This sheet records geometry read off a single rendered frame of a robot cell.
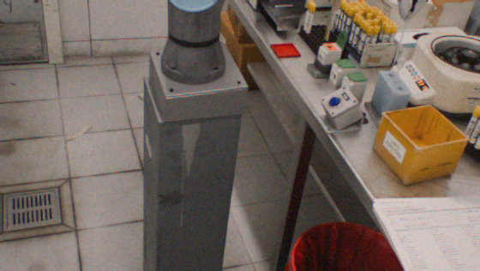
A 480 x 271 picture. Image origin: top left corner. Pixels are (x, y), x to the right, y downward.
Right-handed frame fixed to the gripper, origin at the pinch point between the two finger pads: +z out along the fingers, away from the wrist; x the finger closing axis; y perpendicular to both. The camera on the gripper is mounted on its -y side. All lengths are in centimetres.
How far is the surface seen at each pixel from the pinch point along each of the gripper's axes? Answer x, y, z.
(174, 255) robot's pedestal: 50, -3, 72
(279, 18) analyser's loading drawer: 18.3, 38.4, 19.6
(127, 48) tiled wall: 60, 182, 109
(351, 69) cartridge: 5.9, 9.3, 19.2
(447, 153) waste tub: -3.3, -26.4, 18.2
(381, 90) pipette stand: 1.9, -1.8, 18.5
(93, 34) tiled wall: 78, 180, 100
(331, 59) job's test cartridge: 9.0, 15.9, 20.2
